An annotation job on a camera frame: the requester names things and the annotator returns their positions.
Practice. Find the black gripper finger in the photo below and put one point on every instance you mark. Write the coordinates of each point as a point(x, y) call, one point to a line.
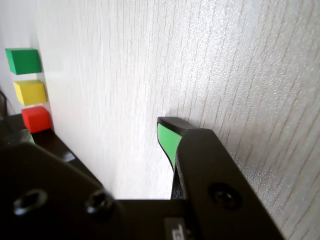
point(50, 195)
point(212, 170)

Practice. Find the red cube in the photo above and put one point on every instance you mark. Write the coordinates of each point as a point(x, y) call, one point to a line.
point(37, 119)

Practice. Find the green cube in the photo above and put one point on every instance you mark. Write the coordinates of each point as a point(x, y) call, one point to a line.
point(23, 61)

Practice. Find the yellow cube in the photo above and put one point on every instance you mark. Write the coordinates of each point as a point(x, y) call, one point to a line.
point(31, 92)

